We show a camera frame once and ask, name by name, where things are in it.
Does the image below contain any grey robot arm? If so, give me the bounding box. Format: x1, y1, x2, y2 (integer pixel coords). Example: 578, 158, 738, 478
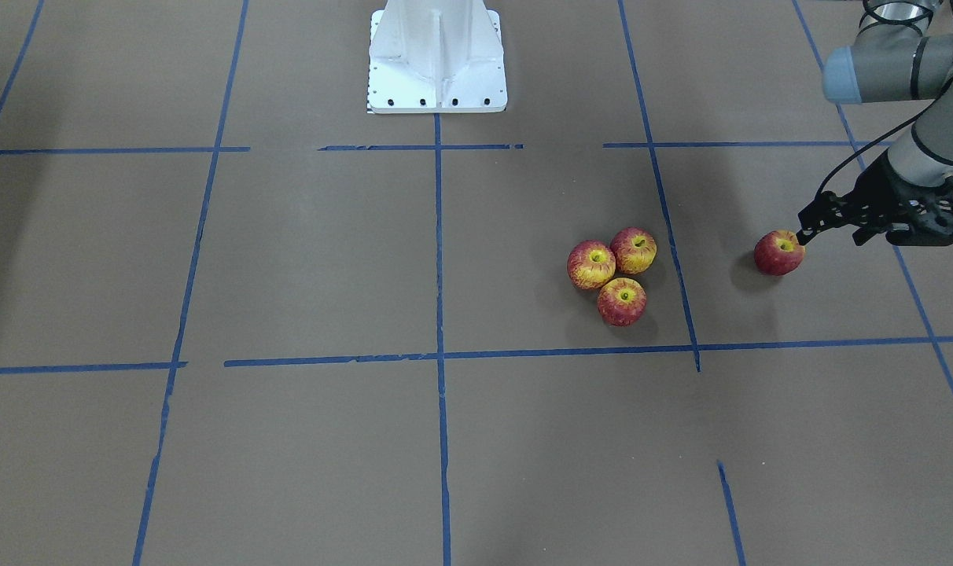
797, 1, 953, 247

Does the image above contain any red yellow apple back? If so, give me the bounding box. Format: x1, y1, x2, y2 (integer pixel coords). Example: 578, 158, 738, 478
609, 226, 657, 275

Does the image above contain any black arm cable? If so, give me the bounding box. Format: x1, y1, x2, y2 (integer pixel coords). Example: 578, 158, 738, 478
813, 0, 953, 207

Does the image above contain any red yellow apple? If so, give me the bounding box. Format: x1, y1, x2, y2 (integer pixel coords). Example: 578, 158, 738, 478
567, 240, 616, 290
609, 226, 657, 275
596, 278, 648, 327

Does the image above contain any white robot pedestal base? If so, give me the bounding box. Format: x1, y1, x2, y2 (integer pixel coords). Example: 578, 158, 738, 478
366, 1, 509, 114

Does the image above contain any red yellow apple front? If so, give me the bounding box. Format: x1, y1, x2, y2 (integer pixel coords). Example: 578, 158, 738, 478
596, 278, 648, 327

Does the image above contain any dark red apple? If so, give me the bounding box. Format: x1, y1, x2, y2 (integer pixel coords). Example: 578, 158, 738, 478
753, 230, 806, 277

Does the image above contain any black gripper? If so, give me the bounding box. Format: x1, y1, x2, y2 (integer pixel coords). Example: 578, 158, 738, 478
796, 150, 929, 246

